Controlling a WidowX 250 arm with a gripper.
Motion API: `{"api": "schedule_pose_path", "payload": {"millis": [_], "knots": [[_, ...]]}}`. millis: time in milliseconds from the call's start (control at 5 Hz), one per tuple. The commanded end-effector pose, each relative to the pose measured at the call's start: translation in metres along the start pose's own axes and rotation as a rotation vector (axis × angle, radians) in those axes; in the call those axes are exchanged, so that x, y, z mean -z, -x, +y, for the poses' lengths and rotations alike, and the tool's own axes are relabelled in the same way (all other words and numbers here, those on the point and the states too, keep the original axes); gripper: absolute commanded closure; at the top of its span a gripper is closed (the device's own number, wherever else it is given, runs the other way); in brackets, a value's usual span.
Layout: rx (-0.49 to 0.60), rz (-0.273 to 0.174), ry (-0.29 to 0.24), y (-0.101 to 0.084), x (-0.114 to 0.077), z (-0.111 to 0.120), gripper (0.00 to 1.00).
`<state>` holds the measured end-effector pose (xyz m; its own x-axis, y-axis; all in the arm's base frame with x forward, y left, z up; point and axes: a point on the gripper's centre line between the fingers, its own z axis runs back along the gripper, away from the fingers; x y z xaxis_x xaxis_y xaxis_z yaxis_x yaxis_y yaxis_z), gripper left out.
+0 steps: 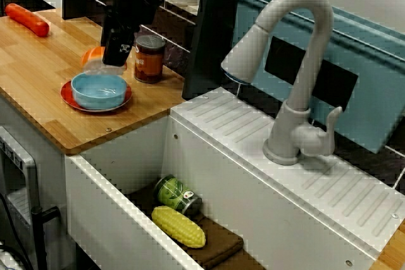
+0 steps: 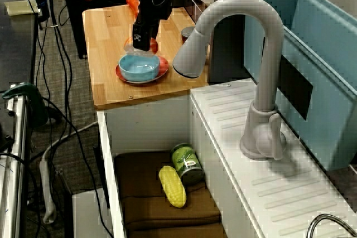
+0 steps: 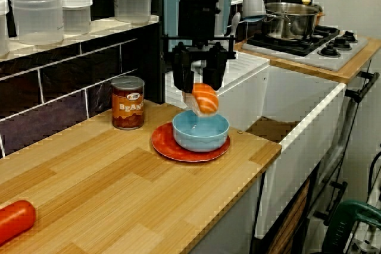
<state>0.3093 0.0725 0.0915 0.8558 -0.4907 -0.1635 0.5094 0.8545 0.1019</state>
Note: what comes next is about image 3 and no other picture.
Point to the salmon sushi toy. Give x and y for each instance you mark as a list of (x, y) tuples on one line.
[(205, 100)]

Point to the aluminium table rail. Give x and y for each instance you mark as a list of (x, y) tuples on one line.
[(361, 243)]

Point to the open clear plastic jar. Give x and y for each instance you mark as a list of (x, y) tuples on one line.
[(37, 19)]

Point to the red sausage toy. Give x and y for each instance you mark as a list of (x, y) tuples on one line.
[(15, 221)]

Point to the white toy sink unit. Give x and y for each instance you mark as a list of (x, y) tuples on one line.
[(297, 182)]

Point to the brown beans can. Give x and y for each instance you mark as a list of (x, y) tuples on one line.
[(128, 108)]

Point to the black stove knob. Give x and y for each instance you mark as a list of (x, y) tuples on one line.
[(340, 44), (329, 52), (350, 37)]

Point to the steel pot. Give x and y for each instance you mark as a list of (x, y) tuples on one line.
[(294, 22)]

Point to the clear jar white lid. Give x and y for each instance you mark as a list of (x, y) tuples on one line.
[(3, 28), (132, 1), (78, 13)]

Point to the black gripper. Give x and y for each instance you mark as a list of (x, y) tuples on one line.
[(198, 19)]

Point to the grey toy stove top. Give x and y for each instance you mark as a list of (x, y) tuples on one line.
[(342, 62)]

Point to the wood grain cabinet panel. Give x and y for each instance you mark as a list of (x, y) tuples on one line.
[(290, 224)]

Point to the red plate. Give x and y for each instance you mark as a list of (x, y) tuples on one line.
[(162, 144)]

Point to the cream tiled shelf ledge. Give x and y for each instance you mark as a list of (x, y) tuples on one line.
[(101, 26)]

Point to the light blue bowl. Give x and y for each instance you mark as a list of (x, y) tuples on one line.
[(201, 138)]

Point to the black kitchen frame post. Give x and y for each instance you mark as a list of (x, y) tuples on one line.
[(161, 13)]

